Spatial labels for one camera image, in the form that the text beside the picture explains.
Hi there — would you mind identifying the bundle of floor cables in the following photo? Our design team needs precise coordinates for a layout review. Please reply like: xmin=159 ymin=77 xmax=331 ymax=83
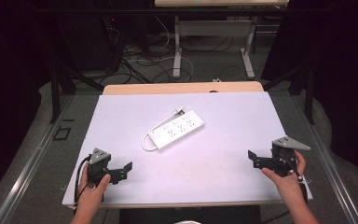
xmin=103 ymin=15 xmax=241 ymax=85

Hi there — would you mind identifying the metal floor rail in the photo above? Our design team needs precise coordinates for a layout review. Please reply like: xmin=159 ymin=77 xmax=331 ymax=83
xmin=0 ymin=94 xmax=75 ymax=224
xmin=288 ymin=94 xmax=358 ymax=224

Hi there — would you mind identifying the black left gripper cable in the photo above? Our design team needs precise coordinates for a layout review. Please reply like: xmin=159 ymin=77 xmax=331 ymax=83
xmin=73 ymin=154 xmax=93 ymax=217

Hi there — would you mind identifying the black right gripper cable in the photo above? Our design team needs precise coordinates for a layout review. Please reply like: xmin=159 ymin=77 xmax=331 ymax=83
xmin=260 ymin=151 xmax=310 ymax=224

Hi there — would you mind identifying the white power strip cable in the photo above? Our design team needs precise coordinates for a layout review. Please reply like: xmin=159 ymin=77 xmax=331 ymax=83
xmin=141 ymin=105 xmax=186 ymax=152

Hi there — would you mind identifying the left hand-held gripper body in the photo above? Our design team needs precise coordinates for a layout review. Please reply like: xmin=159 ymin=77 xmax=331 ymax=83
xmin=88 ymin=147 xmax=112 ymax=185

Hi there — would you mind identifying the person's right hand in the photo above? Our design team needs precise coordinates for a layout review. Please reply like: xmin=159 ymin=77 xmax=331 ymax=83
xmin=261 ymin=149 xmax=308 ymax=200

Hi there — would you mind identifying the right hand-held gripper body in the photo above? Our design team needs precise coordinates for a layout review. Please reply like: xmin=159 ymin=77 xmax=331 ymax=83
xmin=270 ymin=135 xmax=312 ymax=178

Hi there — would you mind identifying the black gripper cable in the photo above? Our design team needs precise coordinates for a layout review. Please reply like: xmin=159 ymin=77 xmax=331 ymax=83
xmin=73 ymin=154 xmax=93 ymax=217
xmin=260 ymin=151 xmax=310 ymax=224

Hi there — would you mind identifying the black metal stand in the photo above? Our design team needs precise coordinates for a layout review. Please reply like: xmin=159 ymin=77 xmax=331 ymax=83
xmin=48 ymin=60 xmax=105 ymax=124
xmin=262 ymin=60 xmax=317 ymax=126

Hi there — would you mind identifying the white power strip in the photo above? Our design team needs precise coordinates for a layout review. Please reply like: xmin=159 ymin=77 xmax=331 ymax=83
xmin=147 ymin=109 xmax=206 ymax=151

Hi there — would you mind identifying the white desk with metal legs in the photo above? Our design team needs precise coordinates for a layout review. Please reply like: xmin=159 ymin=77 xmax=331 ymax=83
xmin=154 ymin=0 xmax=290 ymax=80

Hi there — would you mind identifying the person's left hand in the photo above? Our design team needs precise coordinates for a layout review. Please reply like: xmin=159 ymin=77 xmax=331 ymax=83
xmin=76 ymin=161 xmax=112 ymax=209

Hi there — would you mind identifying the black computer tower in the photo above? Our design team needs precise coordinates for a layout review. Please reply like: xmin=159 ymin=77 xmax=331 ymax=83
xmin=55 ymin=13 xmax=120 ymax=72

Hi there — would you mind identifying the white table mat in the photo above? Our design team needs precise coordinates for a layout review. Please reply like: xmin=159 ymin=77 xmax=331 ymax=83
xmin=62 ymin=91 xmax=313 ymax=207

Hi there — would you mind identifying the black floor outlet frame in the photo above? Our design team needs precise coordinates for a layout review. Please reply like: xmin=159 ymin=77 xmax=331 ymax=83
xmin=52 ymin=126 xmax=73 ymax=142

